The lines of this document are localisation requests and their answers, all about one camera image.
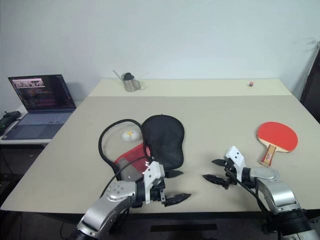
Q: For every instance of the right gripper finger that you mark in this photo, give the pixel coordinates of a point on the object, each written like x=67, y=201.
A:
x=220, y=162
x=216, y=180

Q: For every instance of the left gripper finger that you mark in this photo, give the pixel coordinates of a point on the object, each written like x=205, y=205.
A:
x=176, y=199
x=173, y=173

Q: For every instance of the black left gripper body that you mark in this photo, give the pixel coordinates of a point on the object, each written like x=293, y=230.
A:
x=158, y=190

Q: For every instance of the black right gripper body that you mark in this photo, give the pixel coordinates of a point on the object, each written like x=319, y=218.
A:
x=230, y=177

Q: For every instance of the red and black paddle case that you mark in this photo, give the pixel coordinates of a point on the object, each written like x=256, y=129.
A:
x=165, y=140

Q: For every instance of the red table tennis paddle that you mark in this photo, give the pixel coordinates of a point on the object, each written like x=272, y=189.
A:
x=277, y=136

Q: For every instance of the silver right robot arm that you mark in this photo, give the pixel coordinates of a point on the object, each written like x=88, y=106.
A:
x=280, y=192

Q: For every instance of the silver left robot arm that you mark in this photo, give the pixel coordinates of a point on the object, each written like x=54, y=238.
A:
x=100, y=215

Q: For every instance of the small red object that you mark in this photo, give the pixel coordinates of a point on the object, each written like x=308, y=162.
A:
x=250, y=83

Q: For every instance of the metal spouted can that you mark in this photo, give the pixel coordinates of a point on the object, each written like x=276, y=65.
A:
x=131, y=85

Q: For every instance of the black heart-shaped object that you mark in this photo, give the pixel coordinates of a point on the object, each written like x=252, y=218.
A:
x=129, y=76

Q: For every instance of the black chair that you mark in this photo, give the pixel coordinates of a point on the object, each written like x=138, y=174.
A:
x=312, y=95

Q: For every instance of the open laptop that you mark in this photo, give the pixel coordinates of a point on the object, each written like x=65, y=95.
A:
x=37, y=122

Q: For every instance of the black handheld device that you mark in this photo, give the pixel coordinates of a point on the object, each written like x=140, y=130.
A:
x=8, y=117

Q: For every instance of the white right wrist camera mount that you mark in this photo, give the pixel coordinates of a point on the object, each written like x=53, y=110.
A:
x=236, y=156

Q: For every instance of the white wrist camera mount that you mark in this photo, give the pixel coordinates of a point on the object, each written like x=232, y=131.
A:
x=236, y=156
x=153, y=172

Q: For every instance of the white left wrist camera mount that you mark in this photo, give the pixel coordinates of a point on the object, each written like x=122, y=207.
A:
x=153, y=172

